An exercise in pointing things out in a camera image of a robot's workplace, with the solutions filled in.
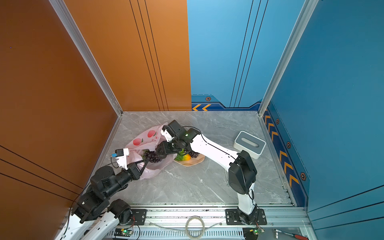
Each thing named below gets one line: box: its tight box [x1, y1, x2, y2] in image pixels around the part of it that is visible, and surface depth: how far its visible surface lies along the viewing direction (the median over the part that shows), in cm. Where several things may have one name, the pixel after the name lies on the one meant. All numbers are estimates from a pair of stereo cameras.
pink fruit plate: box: [173, 153, 206, 167], surface depth 93 cm
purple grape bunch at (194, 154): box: [190, 152, 199, 158], surface depth 93 cm
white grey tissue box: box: [233, 131, 266, 159], surface depth 98 cm
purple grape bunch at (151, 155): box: [142, 149, 162, 163], surface depth 93 cm
